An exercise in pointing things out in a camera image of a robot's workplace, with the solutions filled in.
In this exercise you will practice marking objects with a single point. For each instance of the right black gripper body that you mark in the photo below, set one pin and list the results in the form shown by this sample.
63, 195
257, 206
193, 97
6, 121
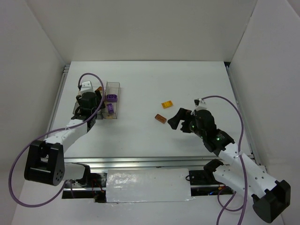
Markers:
186, 120

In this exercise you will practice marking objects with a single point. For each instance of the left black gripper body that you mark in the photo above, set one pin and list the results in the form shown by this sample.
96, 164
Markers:
98, 95

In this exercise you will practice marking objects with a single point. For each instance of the brown orange lego brick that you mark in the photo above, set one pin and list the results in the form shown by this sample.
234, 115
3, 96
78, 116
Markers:
160, 118

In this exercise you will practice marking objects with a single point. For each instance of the purple lego brick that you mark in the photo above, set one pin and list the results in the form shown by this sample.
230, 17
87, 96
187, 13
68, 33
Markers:
110, 108

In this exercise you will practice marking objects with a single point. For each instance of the purple round lego piece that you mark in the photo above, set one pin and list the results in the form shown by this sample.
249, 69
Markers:
111, 98

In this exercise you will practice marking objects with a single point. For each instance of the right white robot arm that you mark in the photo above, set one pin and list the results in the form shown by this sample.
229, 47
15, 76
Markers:
234, 168

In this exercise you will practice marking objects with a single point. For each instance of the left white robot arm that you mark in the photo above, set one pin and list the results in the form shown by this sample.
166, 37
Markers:
45, 161

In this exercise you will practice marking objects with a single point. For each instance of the clear wavy container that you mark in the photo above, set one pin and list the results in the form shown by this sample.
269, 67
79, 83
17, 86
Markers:
99, 84

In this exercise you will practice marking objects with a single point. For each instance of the clear tall narrow container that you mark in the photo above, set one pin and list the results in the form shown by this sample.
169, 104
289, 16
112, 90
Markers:
112, 88

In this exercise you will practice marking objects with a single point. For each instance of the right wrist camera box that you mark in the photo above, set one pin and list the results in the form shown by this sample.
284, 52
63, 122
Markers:
199, 105

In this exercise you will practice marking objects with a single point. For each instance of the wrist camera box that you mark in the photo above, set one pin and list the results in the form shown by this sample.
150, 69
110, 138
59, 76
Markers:
85, 87
199, 105

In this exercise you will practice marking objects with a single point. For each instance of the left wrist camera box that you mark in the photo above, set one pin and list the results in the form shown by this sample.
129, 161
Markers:
85, 87

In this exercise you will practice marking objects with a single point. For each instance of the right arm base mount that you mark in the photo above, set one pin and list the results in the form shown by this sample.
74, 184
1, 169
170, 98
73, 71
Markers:
203, 182

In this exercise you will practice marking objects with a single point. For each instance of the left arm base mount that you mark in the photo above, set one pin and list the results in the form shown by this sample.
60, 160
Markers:
91, 186

